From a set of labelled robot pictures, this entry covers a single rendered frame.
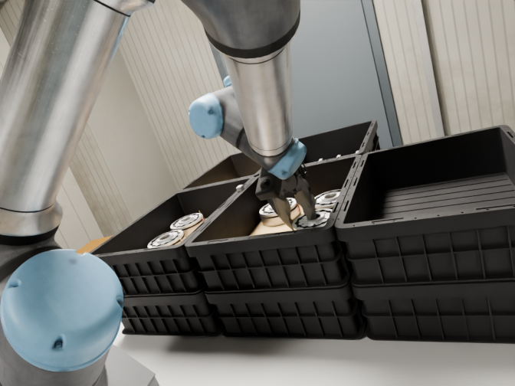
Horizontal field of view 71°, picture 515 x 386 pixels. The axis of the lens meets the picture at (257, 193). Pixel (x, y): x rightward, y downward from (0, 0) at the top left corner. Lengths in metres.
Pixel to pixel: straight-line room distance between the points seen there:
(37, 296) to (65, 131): 0.17
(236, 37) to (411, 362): 0.54
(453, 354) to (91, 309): 0.52
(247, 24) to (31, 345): 0.35
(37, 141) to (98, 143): 2.95
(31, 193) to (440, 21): 2.90
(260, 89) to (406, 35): 2.69
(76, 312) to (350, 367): 0.44
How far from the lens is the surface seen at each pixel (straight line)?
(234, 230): 0.86
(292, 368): 0.71
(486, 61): 3.14
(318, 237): 0.59
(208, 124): 0.66
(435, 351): 0.68
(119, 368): 0.66
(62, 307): 0.43
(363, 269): 0.62
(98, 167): 3.45
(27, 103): 0.42
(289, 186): 0.78
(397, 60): 3.09
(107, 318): 0.43
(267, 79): 0.41
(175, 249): 0.73
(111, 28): 0.40
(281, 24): 0.35
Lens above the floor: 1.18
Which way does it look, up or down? 16 degrees down
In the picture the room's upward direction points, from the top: 19 degrees counter-clockwise
